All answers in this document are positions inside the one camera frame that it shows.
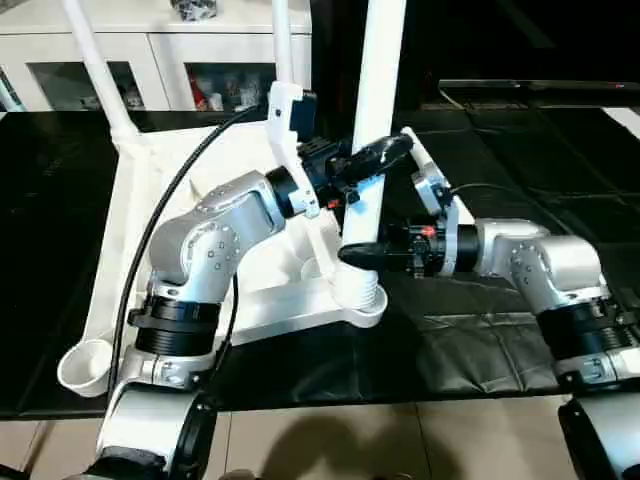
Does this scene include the white plastic table leg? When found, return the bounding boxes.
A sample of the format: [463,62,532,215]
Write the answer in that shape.
[269,0,297,89]
[63,0,137,147]
[335,0,407,314]
[399,127,476,224]

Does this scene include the white plastic table top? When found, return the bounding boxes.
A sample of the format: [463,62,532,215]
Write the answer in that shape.
[57,124,389,397]

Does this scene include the black work mat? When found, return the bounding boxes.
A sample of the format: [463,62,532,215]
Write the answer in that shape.
[0,94,640,416]

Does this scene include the red labelled package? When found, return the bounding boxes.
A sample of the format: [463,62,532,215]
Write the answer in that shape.
[189,74,207,109]

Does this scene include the white glass-door cabinet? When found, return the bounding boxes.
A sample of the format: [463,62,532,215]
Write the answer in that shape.
[0,0,314,112]

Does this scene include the white flat strip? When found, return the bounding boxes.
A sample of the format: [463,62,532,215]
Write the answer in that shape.
[612,107,640,132]

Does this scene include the light blue plastic stand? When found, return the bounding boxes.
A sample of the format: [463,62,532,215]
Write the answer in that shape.
[0,64,24,112]

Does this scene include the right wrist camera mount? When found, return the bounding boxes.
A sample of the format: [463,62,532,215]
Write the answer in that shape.
[409,162,464,277]

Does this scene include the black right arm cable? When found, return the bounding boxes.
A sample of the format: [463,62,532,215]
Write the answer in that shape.
[447,182,512,201]

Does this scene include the black metal rail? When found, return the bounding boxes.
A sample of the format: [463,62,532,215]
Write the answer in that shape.
[438,78,640,94]

